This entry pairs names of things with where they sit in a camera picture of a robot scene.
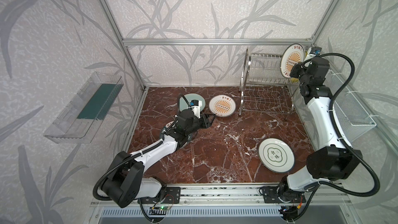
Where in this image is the orange sunburst plate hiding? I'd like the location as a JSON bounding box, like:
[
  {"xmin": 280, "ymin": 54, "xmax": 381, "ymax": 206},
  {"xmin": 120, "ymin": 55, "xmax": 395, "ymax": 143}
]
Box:
[
  {"xmin": 280, "ymin": 43, "xmax": 305, "ymax": 78},
  {"xmin": 208, "ymin": 94, "xmax": 236, "ymax": 117}
]

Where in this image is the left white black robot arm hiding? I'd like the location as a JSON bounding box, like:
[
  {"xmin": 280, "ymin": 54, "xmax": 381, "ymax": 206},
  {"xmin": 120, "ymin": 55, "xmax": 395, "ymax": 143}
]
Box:
[{"xmin": 92, "ymin": 109, "xmax": 216, "ymax": 208}]

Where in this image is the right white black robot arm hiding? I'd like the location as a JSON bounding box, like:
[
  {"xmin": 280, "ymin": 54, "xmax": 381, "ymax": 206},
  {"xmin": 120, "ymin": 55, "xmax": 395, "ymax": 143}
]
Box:
[{"xmin": 277, "ymin": 56, "xmax": 363, "ymax": 201}]

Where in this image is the steel two-tier dish rack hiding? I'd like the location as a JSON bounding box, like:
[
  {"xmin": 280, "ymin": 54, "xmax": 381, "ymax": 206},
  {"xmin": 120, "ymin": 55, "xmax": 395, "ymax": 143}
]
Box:
[{"xmin": 238, "ymin": 50, "xmax": 299, "ymax": 115}]

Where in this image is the green rimmed Chinese text plate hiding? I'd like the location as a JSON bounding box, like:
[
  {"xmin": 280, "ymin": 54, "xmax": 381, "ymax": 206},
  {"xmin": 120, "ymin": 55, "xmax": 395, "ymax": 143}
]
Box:
[{"xmin": 160, "ymin": 119, "xmax": 177, "ymax": 140}]

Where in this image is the mint green flower plate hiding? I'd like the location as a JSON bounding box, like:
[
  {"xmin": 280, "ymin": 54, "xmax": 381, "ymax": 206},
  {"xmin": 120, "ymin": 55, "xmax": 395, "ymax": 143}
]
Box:
[{"xmin": 179, "ymin": 93, "xmax": 206, "ymax": 113}]

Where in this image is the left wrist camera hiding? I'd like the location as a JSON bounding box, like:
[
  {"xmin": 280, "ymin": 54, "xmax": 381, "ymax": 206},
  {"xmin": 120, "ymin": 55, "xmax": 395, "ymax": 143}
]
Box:
[{"xmin": 190, "ymin": 100, "xmax": 202, "ymax": 118}]

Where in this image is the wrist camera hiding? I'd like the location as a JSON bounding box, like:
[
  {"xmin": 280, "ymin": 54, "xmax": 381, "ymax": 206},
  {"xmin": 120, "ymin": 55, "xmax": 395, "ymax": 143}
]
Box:
[
  {"xmin": 190, "ymin": 100, "xmax": 202, "ymax": 118},
  {"xmin": 306, "ymin": 47, "xmax": 322, "ymax": 58}
]

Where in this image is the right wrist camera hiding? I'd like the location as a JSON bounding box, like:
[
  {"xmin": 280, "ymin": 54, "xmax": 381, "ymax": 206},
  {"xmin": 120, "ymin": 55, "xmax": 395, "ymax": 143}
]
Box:
[{"xmin": 306, "ymin": 47, "xmax": 322, "ymax": 58}]

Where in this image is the white wire mesh basket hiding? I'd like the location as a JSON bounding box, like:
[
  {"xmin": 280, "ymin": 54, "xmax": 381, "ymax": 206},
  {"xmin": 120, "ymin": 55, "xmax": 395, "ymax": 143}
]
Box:
[{"xmin": 334, "ymin": 87, "xmax": 376, "ymax": 142}]

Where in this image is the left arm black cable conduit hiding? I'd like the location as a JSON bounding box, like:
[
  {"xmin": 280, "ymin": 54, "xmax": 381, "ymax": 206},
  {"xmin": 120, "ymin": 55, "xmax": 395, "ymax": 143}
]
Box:
[{"xmin": 92, "ymin": 139, "xmax": 164, "ymax": 201}]

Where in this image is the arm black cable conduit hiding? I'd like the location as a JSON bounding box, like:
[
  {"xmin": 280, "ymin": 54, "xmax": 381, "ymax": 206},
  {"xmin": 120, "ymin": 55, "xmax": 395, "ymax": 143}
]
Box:
[
  {"xmin": 303, "ymin": 52, "xmax": 380, "ymax": 198},
  {"xmin": 92, "ymin": 139, "xmax": 164, "ymax": 201}
]

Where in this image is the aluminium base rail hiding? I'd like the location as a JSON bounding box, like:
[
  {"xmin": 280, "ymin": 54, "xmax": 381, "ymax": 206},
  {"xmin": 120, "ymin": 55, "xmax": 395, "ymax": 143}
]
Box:
[{"xmin": 92, "ymin": 183, "xmax": 352, "ymax": 207}]

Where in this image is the aluminium cage frame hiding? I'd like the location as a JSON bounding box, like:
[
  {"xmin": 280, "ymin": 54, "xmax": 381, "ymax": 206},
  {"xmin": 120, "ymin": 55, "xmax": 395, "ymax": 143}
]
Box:
[{"xmin": 99, "ymin": 0, "xmax": 398, "ymax": 152}]

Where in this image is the clear plastic wall tray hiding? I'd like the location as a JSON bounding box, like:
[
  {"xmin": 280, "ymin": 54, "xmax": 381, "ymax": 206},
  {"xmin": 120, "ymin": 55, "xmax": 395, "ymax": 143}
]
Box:
[{"xmin": 44, "ymin": 72, "xmax": 124, "ymax": 144}]

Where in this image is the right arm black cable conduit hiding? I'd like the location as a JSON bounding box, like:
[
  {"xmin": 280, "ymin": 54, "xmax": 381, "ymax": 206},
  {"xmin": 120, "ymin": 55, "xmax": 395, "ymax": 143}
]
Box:
[{"xmin": 303, "ymin": 52, "xmax": 380, "ymax": 198}]

